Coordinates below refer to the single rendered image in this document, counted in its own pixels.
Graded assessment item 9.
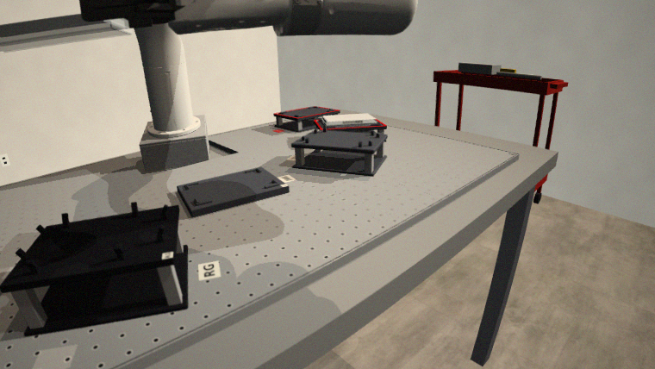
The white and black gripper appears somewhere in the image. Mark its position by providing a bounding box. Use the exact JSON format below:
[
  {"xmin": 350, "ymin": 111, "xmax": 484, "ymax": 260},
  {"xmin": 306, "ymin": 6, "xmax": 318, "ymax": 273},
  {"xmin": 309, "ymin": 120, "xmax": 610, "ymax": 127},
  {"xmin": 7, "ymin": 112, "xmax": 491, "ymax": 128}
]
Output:
[{"xmin": 79, "ymin": 0, "xmax": 292, "ymax": 36}]

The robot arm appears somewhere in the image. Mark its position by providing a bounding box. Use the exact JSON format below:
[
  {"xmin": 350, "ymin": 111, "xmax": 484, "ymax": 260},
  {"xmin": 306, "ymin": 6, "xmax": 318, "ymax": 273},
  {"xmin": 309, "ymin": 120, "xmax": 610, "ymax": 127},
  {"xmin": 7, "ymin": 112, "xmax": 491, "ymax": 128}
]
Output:
[{"xmin": 134, "ymin": 0, "xmax": 418, "ymax": 138}]

